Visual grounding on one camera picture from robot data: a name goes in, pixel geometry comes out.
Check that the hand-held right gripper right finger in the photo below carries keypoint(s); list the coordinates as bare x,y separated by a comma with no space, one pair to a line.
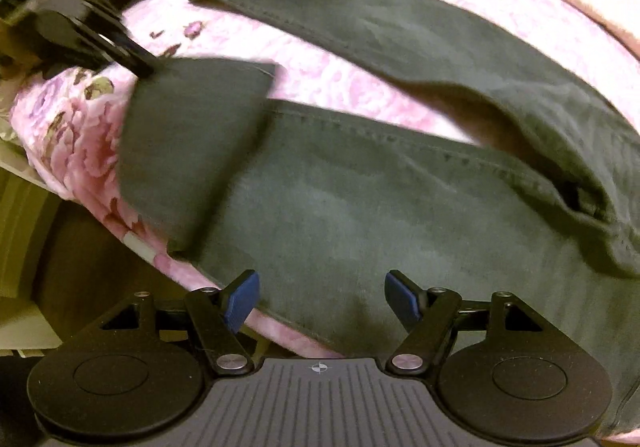
400,297

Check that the dark green pants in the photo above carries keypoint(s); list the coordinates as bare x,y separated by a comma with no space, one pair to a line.
350,207

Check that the pink floral blanket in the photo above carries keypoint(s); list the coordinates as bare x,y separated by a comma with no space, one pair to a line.
310,72

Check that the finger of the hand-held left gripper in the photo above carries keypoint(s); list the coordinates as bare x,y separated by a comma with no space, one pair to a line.
90,49
107,19

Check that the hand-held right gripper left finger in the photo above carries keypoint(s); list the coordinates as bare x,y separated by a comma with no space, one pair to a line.
242,296

